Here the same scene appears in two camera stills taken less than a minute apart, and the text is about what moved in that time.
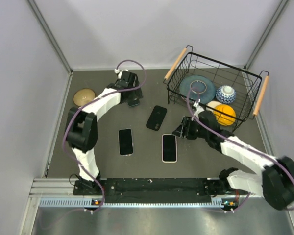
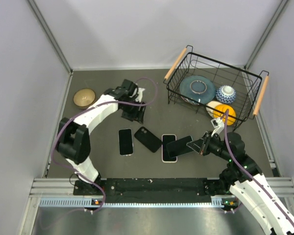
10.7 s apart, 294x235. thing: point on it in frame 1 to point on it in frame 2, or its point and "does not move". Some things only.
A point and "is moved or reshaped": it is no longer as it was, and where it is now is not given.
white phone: (169, 148) does not move
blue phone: (169, 148) does not move
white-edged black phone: (125, 141) does not move
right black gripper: (183, 130) to (201, 145)
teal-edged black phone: (134, 103) is moved or reshaped
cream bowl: (213, 104) does not move
